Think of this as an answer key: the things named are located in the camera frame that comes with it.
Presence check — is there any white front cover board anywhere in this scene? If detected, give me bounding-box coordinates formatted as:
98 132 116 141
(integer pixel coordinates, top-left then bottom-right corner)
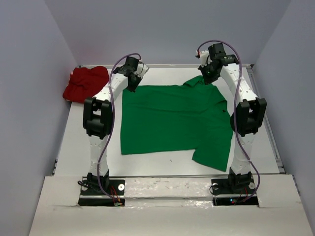
30 175 312 236

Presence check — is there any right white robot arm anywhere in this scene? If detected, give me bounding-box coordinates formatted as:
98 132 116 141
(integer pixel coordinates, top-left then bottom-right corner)
196 41 267 196

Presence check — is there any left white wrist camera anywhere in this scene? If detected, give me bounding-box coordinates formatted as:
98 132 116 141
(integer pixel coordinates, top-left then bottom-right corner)
135 62 150 79

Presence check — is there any green t-shirt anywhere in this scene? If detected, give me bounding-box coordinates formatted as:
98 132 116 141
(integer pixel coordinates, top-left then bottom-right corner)
120 76 233 172

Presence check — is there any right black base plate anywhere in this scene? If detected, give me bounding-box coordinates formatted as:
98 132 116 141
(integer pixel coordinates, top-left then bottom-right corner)
209 178 259 207

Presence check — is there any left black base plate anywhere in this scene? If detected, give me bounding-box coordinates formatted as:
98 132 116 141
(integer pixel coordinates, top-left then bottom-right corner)
77 178 126 207

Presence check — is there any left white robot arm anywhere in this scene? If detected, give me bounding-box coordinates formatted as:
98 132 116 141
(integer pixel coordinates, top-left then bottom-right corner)
83 53 149 194

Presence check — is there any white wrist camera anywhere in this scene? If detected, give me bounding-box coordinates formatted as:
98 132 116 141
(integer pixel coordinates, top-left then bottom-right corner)
135 62 150 79
195 50 212 67

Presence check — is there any aluminium table frame rail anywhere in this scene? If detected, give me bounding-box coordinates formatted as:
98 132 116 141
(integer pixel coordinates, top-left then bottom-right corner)
50 63 286 177

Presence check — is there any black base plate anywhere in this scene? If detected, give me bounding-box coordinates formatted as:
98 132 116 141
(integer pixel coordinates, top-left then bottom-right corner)
209 178 259 207
77 178 126 207

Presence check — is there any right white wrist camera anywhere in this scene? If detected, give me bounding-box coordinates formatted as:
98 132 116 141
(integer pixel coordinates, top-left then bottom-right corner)
195 50 212 67

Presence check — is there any red t-shirt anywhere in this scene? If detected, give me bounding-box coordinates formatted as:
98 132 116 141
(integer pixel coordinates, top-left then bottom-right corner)
63 66 109 104

